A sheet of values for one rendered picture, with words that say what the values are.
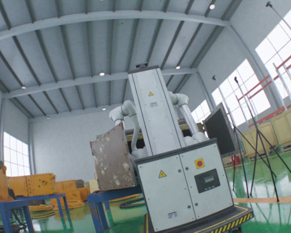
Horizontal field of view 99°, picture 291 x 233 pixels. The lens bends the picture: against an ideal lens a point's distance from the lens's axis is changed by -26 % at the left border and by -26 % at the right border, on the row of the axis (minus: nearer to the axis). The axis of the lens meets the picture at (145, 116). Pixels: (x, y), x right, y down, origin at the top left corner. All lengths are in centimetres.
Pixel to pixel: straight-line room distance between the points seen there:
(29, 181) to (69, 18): 768
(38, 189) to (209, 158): 461
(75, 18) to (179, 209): 923
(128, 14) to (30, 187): 886
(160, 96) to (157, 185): 91
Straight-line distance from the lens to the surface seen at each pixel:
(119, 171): 155
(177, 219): 109
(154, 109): 158
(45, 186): 501
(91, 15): 946
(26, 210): 312
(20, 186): 536
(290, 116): 584
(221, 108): 183
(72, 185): 1084
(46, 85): 1440
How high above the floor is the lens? 74
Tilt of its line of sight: 19 degrees up
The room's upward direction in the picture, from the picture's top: 15 degrees counter-clockwise
